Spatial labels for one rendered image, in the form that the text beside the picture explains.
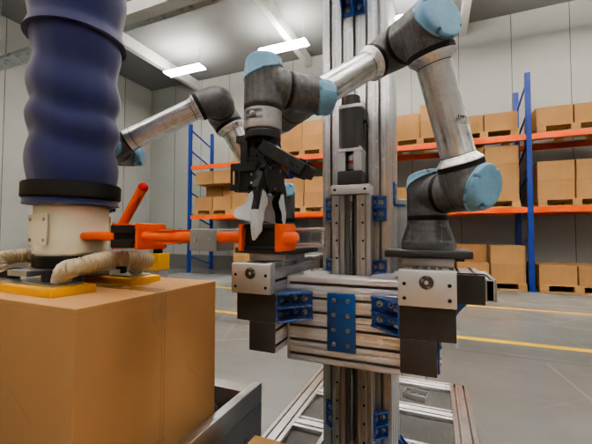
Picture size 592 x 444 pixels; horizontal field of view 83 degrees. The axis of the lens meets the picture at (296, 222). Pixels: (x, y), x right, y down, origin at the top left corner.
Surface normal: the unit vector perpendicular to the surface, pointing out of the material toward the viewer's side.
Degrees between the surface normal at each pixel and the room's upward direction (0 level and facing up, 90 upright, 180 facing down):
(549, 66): 90
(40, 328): 90
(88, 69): 81
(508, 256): 90
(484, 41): 90
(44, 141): 73
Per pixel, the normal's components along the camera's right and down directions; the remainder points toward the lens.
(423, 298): -0.38, -0.04
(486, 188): 0.44, 0.09
